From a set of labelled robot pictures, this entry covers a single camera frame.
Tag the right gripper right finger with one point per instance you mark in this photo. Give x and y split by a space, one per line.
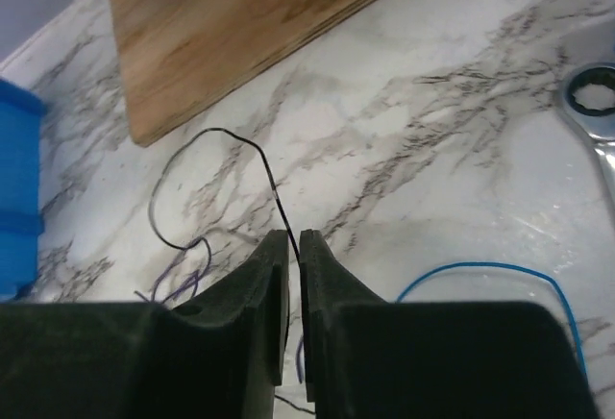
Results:
368 358

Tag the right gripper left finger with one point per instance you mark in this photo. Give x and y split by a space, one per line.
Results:
217 355

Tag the blue bin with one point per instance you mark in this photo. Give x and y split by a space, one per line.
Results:
21 221

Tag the brown wooden board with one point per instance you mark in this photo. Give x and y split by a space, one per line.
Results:
179 57

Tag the ratcheting combination wrench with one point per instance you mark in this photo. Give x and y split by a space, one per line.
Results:
593 126

